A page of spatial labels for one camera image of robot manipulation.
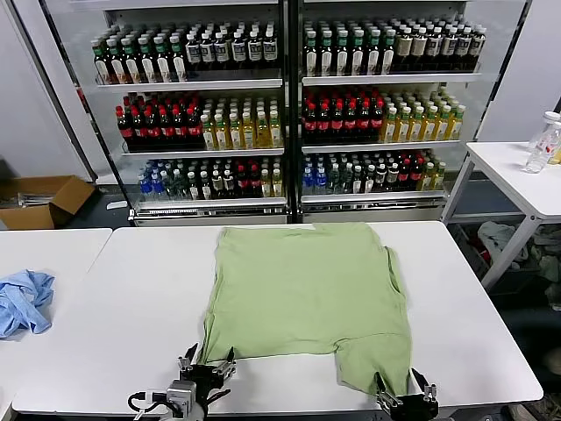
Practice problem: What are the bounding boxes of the light green t-shirt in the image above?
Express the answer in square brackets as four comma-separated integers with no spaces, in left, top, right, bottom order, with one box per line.
[200,222,414,396]

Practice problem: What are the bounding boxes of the dark tea bottle green cap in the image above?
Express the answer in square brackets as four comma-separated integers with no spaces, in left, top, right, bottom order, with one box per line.
[380,28,396,75]
[122,37,141,83]
[92,39,111,84]
[153,35,172,82]
[108,38,127,84]
[169,34,187,82]
[366,29,382,75]
[319,29,336,76]
[350,29,367,75]
[138,36,157,83]
[334,29,352,76]
[303,28,321,76]

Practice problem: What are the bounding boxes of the dark mesh storage crate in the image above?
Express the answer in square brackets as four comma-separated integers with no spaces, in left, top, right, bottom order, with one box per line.
[451,223,493,282]

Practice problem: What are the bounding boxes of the clear bottle white cap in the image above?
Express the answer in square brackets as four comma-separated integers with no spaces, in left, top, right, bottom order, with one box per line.
[529,111,561,153]

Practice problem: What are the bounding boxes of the grey green cloth pile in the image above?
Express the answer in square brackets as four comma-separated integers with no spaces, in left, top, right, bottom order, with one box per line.
[532,227,561,282]

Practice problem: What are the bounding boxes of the glass cabinet door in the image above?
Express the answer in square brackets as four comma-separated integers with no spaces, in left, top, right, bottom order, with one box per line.
[442,0,534,223]
[8,0,132,211]

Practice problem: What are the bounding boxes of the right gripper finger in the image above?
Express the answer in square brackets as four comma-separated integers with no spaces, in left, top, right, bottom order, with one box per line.
[374,372,402,412]
[411,367,439,403]

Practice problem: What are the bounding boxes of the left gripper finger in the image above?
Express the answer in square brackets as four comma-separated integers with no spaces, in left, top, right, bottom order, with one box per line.
[177,343,199,373]
[213,346,238,377]

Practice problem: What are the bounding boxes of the dark bottle beige label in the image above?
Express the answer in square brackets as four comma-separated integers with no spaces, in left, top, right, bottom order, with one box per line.
[396,26,415,72]
[427,26,444,71]
[412,26,429,72]
[442,26,459,71]
[457,26,473,70]
[472,25,487,69]

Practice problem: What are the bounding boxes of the dark bottle navy label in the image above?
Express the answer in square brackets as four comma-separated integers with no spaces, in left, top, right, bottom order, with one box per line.
[262,26,279,69]
[246,27,264,70]
[184,31,202,74]
[231,28,248,71]
[214,29,231,72]
[199,30,216,74]

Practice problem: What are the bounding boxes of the open cardboard box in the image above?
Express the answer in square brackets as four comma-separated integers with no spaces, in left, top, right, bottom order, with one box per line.
[0,175,96,231]

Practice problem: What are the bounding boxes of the yellow juice bottle green label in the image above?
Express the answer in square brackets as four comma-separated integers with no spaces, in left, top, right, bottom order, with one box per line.
[268,109,283,147]
[229,111,244,150]
[409,106,424,142]
[449,103,465,140]
[242,111,257,149]
[215,112,231,150]
[395,106,411,142]
[255,110,270,148]
[436,104,451,141]
[201,112,217,151]
[382,106,398,143]
[423,105,437,141]

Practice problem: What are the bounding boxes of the bundle of metal rods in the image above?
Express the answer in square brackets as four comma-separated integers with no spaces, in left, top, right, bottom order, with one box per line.
[0,190,54,208]

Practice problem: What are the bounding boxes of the white cloth pile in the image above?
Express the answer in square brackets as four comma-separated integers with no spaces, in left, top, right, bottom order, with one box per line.
[477,221,530,264]

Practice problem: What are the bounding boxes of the crumpled light blue cloth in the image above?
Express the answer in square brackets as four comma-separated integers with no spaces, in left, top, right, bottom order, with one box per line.
[0,268,56,339]

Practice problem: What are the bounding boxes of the white metal shelf board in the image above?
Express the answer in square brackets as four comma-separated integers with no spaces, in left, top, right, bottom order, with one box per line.
[301,71,483,87]
[120,146,286,159]
[301,139,464,155]
[95,77,285,93]
[300,189,449,208]
[132,196,288,217]

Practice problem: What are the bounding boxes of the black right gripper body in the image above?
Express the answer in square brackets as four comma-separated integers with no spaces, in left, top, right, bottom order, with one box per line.
[389,394,439,421]

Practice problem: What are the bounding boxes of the clear bottle red label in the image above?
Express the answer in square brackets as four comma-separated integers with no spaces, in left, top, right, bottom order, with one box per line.
[523,125,561,174]

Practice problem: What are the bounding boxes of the white side table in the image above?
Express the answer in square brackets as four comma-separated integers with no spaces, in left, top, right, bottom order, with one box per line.
[440,140,561,290]

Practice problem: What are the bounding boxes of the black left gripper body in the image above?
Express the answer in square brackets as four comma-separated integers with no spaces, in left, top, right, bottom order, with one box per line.
[179,366,231,403]

